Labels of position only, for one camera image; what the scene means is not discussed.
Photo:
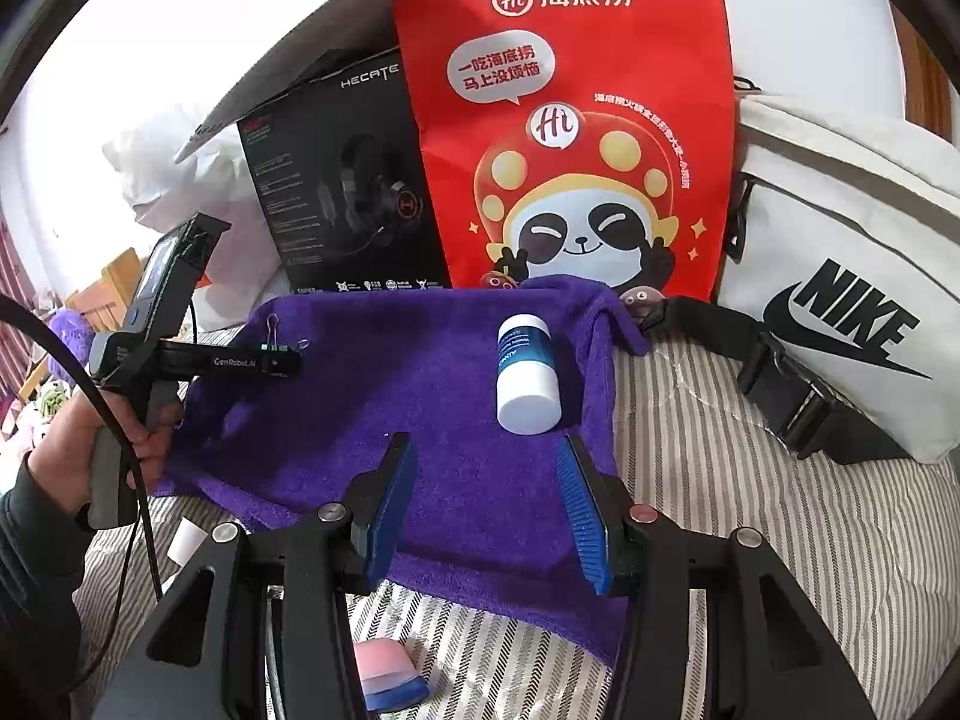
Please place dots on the maroon striped cloth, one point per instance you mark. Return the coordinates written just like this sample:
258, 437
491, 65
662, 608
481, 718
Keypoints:
15, 277

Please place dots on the brown wooden door frame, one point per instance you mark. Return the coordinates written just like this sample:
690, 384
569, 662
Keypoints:
926, 67

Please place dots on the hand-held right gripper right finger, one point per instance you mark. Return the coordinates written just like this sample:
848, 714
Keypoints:
581, 510

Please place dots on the red panda print paper bag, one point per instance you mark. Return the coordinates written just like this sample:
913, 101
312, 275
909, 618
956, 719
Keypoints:
570, 90

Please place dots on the green binder clip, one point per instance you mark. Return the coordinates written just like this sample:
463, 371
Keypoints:
274, 351

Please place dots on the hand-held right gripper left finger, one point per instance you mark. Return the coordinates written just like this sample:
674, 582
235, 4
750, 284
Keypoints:
390, 502

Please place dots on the purple towel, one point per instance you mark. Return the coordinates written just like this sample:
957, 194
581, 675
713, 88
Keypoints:
375, 375

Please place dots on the pink and blue eraser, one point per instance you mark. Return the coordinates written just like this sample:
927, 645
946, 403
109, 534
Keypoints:
386, 664

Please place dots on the cardboard box lid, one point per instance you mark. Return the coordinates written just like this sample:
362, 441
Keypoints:
315, 45

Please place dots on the wooden chair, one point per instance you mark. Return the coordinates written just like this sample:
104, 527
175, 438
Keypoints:
112, 277

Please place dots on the white bottle with blue label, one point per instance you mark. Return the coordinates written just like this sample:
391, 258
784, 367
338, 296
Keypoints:
529, 397

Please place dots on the white waist bag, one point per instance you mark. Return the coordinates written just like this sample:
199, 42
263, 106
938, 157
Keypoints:
825, 202

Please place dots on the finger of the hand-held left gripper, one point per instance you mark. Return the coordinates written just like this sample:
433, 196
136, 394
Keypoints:
281, 367

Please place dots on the person's left hand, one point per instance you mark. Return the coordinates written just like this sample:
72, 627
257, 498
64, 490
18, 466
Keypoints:
64, 450

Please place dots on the purple fluffy toy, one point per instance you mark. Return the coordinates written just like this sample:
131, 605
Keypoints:
67, 334

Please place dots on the white plastic bag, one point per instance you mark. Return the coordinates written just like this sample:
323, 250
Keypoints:
187, 187

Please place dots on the black headset box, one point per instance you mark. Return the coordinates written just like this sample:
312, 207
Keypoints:
322, 202

